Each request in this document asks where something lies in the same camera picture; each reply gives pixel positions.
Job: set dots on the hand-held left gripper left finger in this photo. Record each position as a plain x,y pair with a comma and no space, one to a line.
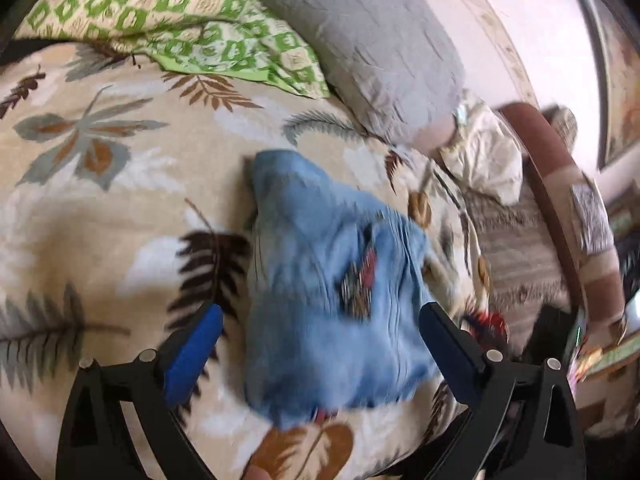
195,350

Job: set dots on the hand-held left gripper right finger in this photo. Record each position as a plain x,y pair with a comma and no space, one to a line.
450,355

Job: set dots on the blue denim pants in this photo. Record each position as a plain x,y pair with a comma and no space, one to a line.
320,320

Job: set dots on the red patterned cloth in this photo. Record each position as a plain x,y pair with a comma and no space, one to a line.
492,325

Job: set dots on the beige leaf printed blanket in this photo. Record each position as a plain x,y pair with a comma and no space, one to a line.
100,210

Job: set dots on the patterned cloth on armrest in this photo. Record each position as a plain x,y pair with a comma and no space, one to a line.
592,217

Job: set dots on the cream crumpled pillow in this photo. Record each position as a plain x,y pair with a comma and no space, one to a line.
485,160

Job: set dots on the brown sofa armrest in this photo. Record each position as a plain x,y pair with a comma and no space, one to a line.
545,160

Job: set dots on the grey pillow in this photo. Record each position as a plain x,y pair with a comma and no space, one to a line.
370,50

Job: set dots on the green patterned quilt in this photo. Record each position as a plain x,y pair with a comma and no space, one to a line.
150,10

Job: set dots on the framed wall picture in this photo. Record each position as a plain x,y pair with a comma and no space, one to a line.
622,100

